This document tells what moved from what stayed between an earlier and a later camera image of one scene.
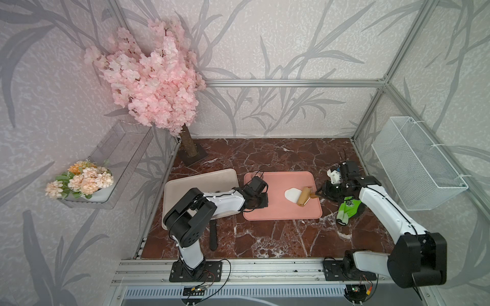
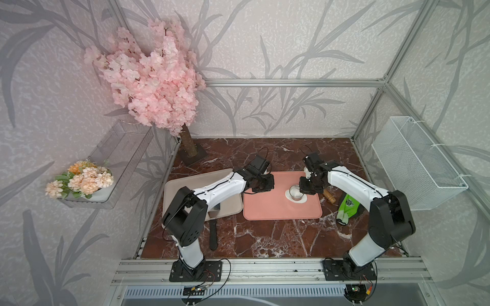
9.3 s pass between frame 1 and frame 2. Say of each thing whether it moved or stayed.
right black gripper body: moved
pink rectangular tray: stayed
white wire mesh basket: stayed
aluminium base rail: stayed
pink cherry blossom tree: stayed
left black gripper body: moved
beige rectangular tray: stayed
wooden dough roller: moved
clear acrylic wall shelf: stayed
